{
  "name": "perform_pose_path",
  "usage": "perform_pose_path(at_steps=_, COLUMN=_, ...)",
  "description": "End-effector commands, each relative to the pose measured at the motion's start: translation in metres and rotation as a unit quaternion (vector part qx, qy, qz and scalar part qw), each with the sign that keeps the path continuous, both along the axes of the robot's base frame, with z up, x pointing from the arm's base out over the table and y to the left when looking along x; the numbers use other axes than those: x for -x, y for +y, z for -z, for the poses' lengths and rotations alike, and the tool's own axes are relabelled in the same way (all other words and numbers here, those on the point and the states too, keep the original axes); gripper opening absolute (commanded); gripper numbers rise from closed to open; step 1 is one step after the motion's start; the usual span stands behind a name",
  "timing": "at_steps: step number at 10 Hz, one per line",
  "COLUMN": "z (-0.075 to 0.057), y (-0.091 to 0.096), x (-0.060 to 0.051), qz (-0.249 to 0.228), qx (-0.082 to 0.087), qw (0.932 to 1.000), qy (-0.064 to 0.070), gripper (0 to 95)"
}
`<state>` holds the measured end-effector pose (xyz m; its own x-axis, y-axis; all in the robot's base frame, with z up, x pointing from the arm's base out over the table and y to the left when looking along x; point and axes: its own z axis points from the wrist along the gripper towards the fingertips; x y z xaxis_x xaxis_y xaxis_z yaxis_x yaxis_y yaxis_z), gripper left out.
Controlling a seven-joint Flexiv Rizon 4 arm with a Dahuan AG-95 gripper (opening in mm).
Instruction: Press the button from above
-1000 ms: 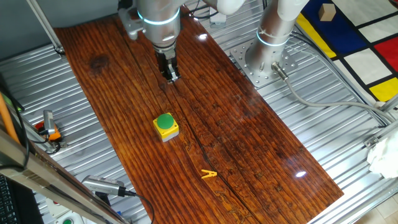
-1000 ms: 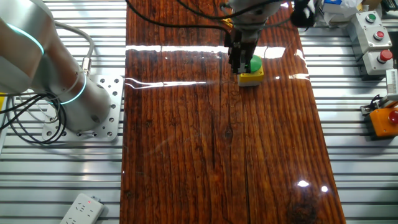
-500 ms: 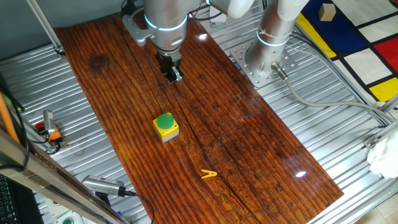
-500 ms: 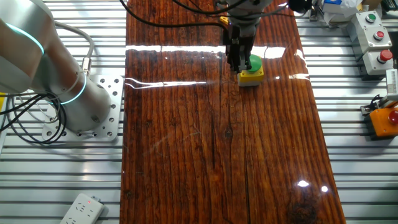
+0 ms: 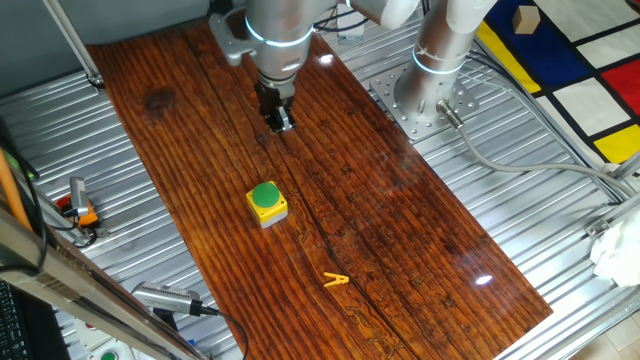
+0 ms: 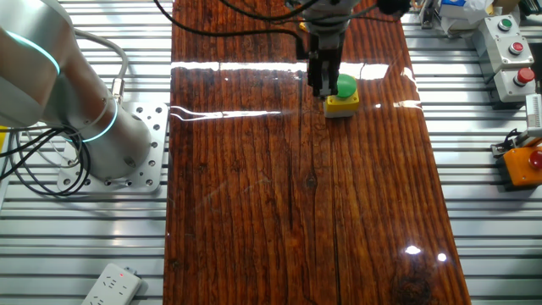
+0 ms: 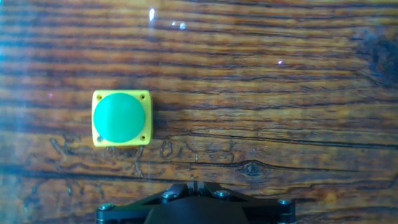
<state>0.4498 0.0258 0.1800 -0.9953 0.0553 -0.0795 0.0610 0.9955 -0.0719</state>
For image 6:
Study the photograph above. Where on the brown wood-grain board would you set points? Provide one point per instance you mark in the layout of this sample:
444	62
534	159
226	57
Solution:
254	190

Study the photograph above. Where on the white box with paper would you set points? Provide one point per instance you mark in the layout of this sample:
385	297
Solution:
463	12

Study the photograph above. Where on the orange emergency stop box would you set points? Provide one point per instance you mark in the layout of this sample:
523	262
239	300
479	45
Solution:
523	167

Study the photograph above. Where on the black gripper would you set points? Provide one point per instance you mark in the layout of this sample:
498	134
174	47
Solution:
328	38

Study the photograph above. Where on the green push button yellow box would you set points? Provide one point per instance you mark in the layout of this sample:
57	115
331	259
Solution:
345	99

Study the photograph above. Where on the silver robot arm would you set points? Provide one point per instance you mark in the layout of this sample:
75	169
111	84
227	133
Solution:
46	84

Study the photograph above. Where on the grey three-button control station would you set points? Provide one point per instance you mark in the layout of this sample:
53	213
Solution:
508	59

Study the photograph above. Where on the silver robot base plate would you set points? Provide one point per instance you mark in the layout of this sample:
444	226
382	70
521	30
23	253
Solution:
152	140

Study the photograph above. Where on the white power strip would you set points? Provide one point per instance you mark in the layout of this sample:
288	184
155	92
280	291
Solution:
112	286

